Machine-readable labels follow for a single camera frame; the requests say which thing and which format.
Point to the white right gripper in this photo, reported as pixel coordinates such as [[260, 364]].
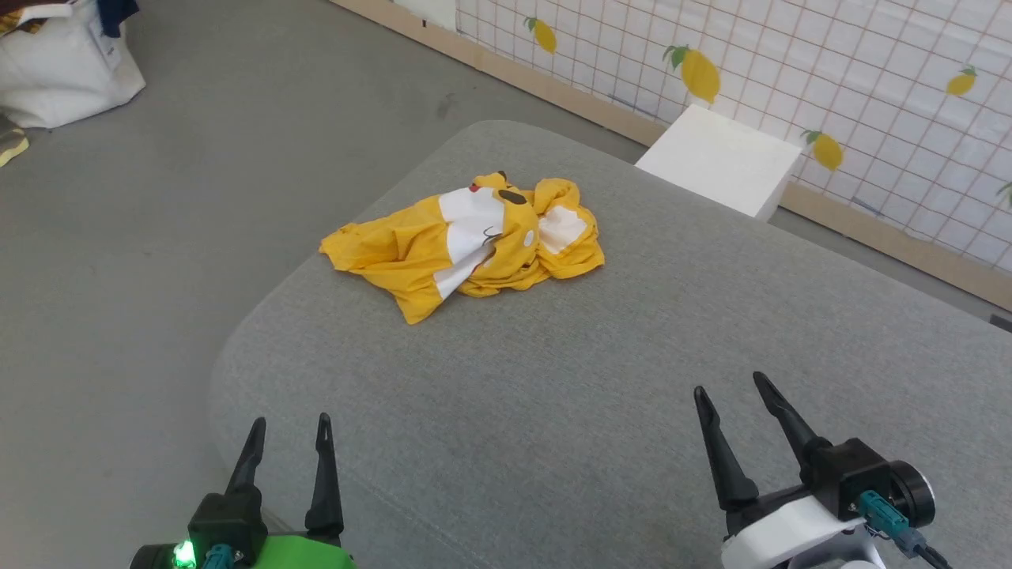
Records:
[[791, 537]]

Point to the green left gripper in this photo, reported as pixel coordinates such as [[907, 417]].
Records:
[[304, 555]]

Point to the yellow bear print garment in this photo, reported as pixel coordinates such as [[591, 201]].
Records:
[[395, 253]]

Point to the white rectangular box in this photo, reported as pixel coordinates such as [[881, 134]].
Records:
[[715, 158]]

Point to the white lemon print partition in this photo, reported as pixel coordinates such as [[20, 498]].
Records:
[[791, 55]]

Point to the white fabric bag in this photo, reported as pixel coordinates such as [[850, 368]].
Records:
[[63, 79]]

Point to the dark blue cloth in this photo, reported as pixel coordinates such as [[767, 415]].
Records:
[[117, 14]]

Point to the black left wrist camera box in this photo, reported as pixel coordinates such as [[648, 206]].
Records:
[[225, 518]]

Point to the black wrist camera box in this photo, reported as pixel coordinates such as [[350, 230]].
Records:
[[846, 470], [225, 518]]

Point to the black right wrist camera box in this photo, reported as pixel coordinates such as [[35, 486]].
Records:
[[846, 470]]

